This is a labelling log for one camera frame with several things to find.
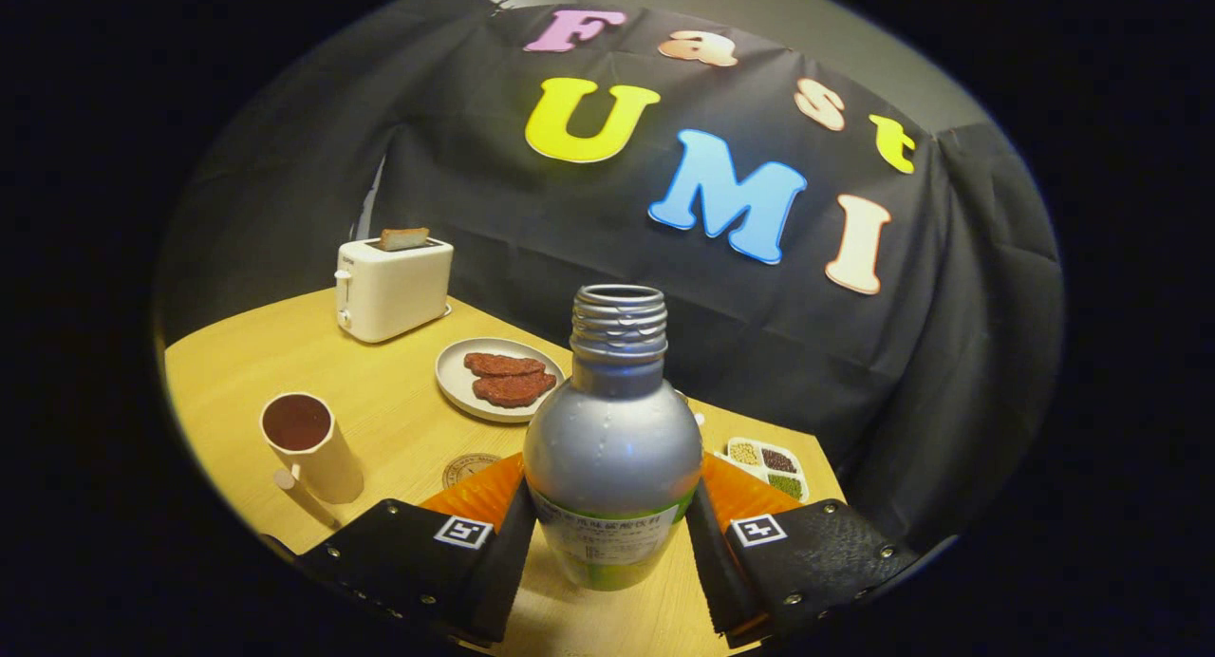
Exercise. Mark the white divided dish of beans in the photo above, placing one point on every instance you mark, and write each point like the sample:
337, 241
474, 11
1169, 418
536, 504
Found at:
769, 467

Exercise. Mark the wooden table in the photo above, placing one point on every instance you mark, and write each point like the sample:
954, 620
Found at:
237, 372

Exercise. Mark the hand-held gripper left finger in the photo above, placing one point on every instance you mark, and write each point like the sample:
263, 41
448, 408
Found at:
508, 562

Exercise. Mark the round wooden coaster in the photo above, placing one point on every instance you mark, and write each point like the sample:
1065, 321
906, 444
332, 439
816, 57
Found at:
465, 469

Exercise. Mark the red meat slice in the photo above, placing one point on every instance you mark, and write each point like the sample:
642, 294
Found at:
503, 364
513, 389

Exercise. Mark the toasted bread slice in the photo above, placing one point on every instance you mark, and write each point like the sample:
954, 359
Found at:
404, 238

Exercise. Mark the white toaster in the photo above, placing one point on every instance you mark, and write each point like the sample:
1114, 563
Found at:
399, 291

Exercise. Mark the silver bottle with green label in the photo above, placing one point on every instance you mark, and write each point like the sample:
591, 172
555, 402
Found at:
612, 448

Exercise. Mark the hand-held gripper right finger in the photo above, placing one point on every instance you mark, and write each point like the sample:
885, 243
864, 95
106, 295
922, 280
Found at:
712, 572

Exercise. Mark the white round plate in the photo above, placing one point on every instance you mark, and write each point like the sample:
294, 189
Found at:
454, 377

